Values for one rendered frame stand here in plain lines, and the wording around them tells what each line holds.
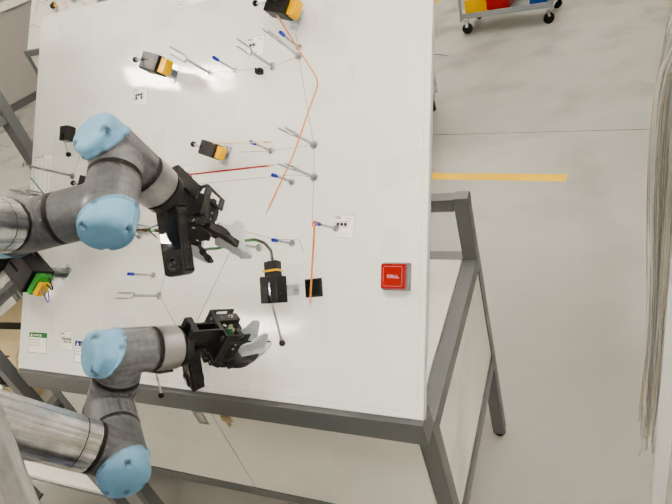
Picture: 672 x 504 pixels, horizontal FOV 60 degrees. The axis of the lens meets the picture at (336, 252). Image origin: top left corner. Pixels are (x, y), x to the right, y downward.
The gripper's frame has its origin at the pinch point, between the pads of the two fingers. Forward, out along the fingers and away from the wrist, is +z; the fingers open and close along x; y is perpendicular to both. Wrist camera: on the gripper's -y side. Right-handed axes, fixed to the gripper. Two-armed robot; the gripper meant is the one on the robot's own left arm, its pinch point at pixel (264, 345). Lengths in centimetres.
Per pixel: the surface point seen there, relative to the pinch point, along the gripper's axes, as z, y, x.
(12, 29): 167, -220, 828
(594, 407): 138, -18, -29
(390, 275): 16.6, 22.8, -5.7
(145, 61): -8, 27, 70
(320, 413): 13.2, -10.0, -11.6
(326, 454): 27.3, -29.1, -10.8
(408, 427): 20.1, 0.7, -26.0
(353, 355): 16.2, 3.9, -8.8
